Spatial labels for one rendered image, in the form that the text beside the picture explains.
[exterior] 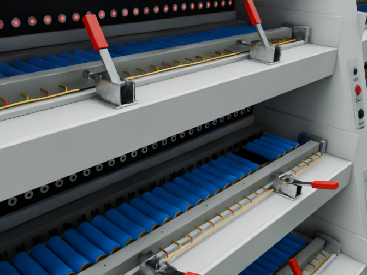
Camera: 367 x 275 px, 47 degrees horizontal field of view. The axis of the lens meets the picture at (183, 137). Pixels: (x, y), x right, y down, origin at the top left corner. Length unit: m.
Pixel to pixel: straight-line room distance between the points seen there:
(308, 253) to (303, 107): 0.27
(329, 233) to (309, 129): 0.21
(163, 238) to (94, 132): 0.17
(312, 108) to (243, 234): 0.33
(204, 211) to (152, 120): 0.17
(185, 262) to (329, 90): 0.42
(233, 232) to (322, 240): 0.33
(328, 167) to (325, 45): 0.21
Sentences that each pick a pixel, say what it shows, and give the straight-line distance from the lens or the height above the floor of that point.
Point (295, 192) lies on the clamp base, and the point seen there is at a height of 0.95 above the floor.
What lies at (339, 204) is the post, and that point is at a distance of 0.85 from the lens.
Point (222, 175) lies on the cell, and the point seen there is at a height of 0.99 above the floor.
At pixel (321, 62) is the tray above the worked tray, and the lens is 0.72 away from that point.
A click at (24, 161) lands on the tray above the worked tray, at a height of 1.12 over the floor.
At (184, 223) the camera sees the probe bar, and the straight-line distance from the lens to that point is 0.53.
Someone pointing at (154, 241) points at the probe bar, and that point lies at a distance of 0.50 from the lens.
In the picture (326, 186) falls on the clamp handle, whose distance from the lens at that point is 0.62.
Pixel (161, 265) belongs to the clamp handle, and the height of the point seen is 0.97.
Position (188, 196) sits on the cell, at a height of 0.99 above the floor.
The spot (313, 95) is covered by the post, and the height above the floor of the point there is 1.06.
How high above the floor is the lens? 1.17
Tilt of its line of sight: 11 degrees down
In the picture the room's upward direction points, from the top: 12 degrees counter-clockwise
